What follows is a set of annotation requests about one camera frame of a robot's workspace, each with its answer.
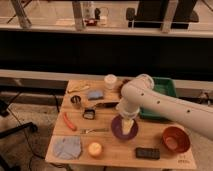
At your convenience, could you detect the black handled strainer tool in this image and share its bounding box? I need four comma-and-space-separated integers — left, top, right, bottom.
82, 102, 117, 120

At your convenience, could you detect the yellow banana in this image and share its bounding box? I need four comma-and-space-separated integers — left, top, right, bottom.
67, 84, 90, 93

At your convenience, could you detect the metal fork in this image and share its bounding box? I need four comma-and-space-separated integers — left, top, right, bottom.
80, 128, 109, 134

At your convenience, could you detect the green plastic tray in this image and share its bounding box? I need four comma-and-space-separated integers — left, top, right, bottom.
138, 76, 178, 121

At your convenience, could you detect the yellow apple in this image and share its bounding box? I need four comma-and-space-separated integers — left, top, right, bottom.
88, 142, 103, 157

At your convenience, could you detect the black rectangular block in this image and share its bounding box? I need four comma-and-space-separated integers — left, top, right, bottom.
135, 147, 160, 160

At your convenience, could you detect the blue sponge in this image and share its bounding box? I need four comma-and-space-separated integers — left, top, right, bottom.
87, 90, 104, 100

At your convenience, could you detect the blue folded cloth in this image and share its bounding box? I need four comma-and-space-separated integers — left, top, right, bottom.
53, 136, 82, 160

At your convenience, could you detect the white plastic cup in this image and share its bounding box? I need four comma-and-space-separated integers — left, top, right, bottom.
104, 74, 117, 90

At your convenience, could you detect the purple bowl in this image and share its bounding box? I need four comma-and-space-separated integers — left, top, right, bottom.
111, 115, 138, 140

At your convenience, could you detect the black office chair base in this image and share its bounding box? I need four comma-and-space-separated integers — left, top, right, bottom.
0, 100, 38, 171

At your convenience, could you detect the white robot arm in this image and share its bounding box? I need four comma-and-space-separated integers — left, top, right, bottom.
117, 74, 213, 141

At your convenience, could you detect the small metal cup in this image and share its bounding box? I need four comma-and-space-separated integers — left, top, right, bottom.
70, 95, 81, 108

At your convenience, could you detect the red-brown bowl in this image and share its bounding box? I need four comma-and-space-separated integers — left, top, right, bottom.
162, 126, 191, 153

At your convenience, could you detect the bunch of dark grapes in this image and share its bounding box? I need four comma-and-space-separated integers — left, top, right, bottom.
118, 79, 131, 92

